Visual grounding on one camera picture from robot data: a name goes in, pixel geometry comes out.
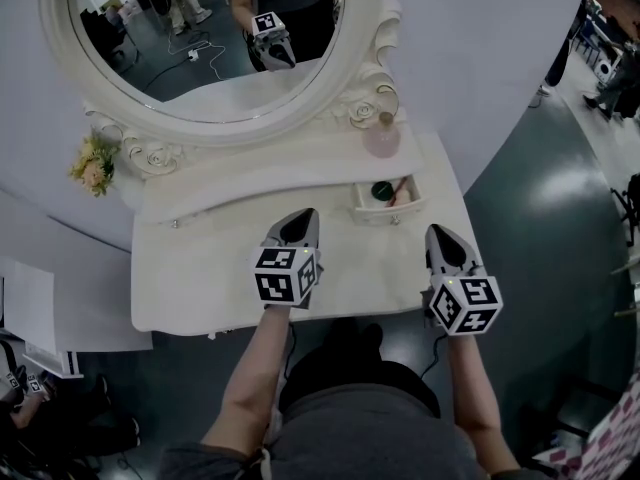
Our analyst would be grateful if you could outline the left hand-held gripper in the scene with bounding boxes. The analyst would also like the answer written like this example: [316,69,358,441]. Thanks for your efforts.
[249,207,325,311]

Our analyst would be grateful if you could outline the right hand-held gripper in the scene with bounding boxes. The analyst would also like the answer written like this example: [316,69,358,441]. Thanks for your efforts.
[421,223,504,338]

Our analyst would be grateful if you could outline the reddish brown makeup brush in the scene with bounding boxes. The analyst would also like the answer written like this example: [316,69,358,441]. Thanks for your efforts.
[387,177,409,208]

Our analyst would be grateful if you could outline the dark green round compact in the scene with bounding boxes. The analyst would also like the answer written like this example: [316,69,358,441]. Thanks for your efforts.
[371,181,399,203]

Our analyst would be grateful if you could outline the person's right forearm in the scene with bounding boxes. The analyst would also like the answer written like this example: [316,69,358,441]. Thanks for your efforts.
[446,332,521,474]

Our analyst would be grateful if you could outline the person's left forearm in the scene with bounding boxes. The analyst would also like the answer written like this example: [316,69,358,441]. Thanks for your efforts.
[202,305,296,457]

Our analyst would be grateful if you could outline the white dressing table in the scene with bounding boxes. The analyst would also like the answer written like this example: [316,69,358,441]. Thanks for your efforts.
[129,132,474,334]

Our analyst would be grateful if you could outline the pink corked perfume bottle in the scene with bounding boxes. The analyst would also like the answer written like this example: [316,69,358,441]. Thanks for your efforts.
[362,111,403,159]

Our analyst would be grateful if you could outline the white ornate oval mirror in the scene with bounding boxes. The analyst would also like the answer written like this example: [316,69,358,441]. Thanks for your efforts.
[38,0,404,179]

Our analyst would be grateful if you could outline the person's black trousers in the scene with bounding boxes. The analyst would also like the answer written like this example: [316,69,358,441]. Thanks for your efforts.
[277,317,441,419]

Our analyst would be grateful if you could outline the black office chair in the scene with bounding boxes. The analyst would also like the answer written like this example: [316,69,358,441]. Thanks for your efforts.
[609,172,640,249]

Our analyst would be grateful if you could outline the person's grey shirt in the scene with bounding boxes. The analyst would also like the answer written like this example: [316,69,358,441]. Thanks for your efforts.
[159,382,481,480]

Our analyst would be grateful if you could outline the yellow artificial flower bouquet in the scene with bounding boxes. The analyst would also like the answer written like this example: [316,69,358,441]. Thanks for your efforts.
[67,127,121,199]

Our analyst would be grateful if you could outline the pink checkered cloth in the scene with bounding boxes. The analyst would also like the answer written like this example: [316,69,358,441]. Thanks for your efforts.
[537,367,640,480]

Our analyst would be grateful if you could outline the white side cabinet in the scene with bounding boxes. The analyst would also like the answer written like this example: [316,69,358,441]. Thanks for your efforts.
[0,255,154,380]

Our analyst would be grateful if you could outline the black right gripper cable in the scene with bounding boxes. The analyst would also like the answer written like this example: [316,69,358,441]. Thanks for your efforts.
[418,330,449,379]

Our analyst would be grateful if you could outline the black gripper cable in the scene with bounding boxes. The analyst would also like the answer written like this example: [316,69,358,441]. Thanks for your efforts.
[418,330,449,379]
[279,320,299,384]

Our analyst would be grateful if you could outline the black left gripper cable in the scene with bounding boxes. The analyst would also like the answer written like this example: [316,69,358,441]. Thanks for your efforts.
[279,320,299,384]

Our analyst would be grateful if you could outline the black metal frame stand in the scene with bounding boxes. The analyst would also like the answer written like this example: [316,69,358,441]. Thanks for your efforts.
[519,375,621,449]

